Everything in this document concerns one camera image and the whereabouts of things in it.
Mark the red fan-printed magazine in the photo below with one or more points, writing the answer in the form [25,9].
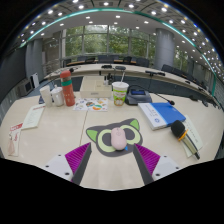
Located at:
[14,140]

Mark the blue and white book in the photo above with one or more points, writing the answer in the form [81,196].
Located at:
[163,115]

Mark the red drink bottle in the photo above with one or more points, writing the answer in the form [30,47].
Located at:
[68,91]

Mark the cream paper booklet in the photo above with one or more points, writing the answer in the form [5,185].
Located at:
[33,116]

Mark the white paper sheet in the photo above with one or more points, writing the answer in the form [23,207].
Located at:
[195,133]

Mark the dark office chairs group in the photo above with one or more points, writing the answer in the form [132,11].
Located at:
[142,61]

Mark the ceiling lights group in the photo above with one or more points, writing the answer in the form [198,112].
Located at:
[117,16]

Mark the white paper cup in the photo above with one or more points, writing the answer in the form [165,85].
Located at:
[46,96]

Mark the pink computer mouse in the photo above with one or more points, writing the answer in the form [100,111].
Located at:
[118,138]

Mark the colourful printed sheet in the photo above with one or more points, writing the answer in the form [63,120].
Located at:
[90,104]

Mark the white lidded mug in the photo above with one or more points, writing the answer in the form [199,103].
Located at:
[57,97]

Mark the cat-shaped grey green mouse pad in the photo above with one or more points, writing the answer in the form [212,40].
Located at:
[100,140]

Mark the black gooseneck microphone console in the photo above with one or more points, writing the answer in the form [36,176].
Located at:
[138,97]

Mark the black desk microphones group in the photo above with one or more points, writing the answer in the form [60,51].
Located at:
[155,72]

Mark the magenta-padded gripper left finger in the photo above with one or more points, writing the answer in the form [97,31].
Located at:
[77,156]

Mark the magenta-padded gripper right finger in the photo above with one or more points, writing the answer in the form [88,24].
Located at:
[147,158]

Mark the cream cardboard box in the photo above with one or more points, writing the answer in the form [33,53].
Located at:
[95,88]

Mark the green-printed drink cup with straw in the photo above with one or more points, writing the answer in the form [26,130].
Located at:
[119,95]

